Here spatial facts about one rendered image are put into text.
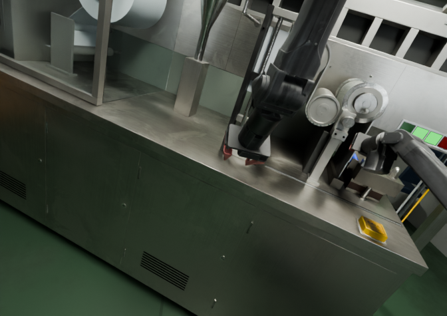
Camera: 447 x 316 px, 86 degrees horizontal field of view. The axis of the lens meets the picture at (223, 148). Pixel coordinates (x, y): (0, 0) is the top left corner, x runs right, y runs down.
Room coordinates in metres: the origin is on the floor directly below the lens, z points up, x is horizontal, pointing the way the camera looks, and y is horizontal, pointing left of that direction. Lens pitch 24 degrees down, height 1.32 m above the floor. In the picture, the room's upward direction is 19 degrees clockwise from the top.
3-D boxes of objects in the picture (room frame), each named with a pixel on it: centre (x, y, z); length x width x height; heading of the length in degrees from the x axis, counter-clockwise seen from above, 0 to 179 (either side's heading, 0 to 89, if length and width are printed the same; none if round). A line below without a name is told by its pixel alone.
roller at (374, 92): (1.06, -0.46, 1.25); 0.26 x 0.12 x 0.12; 169
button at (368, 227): (0.68, -0.55, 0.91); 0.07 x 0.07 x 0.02; 79
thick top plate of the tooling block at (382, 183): (1.07, -0.64, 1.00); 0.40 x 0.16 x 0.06; 169
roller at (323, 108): (1.09, -0.34, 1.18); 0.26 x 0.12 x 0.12; 169
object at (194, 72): (1.19, 0.25, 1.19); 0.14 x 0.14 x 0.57
